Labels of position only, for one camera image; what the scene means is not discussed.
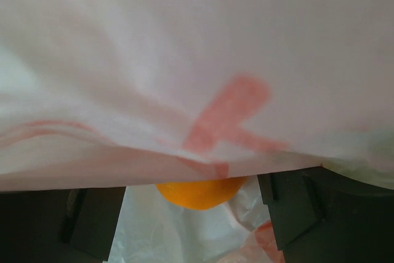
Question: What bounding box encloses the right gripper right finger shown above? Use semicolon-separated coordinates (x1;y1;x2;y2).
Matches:
258;167;393;263

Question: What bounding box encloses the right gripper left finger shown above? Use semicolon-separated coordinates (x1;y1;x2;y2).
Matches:
1;187;126;263

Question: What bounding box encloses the fake orange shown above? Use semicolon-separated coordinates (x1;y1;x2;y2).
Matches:
156;177;248;211

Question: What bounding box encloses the pink plastic bag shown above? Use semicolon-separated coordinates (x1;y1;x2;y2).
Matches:
0;0;394;263

